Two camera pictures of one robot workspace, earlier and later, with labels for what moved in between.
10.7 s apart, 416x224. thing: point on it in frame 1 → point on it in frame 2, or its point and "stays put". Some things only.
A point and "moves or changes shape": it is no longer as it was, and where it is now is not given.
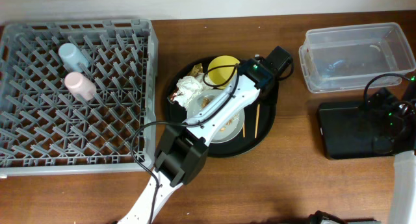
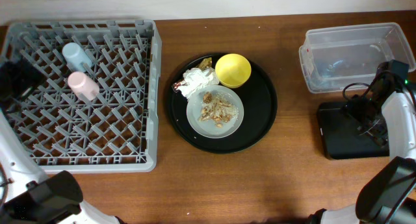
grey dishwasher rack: [43, 132] stays put
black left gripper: [274, 100] → [30, 75]
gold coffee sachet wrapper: [196, 69] → [205, 63]
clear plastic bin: [346, 58] stays put
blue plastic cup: [73, 56] moves or changes shape
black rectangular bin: [347, 131] stays put
